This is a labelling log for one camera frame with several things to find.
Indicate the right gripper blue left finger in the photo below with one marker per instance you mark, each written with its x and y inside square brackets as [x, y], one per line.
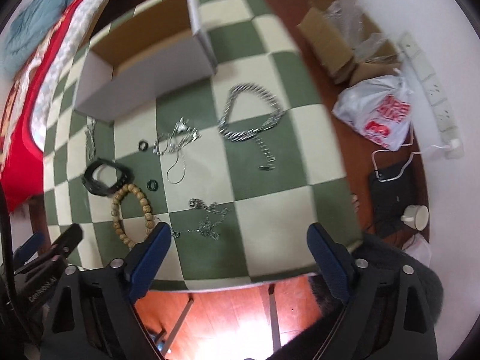
[145, 259]

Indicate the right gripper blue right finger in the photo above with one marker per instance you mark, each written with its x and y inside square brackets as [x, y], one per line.
[334, 261]

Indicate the black wristband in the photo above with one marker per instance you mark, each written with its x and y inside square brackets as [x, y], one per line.
[104, 177]

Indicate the white cup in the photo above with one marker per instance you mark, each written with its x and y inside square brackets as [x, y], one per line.
[416, 217]

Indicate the black box on floor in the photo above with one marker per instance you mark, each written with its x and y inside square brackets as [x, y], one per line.
[390, 197]

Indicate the red bed quilt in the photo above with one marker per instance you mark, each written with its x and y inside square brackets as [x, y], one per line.
[21, 163]

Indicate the green white checkered tablecloth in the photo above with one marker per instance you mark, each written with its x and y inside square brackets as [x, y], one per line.
[236, 224]

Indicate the white red plastic bag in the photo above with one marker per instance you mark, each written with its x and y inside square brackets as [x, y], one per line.
[379, 109]

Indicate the white power strip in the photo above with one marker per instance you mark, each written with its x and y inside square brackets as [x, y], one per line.
[436, 96]

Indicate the white cardboard box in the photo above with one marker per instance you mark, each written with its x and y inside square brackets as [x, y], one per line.
[161, 47]

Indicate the brown cardboard box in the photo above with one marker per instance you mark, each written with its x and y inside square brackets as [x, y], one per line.
[332, 50]

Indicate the checkered mattress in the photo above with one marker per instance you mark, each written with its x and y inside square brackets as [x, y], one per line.
[70, 32]

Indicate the clear plastic packaging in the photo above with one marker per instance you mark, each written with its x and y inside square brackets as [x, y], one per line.
[366, 40]

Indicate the blue blanket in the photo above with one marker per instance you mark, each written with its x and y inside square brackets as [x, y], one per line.
[27, 31]

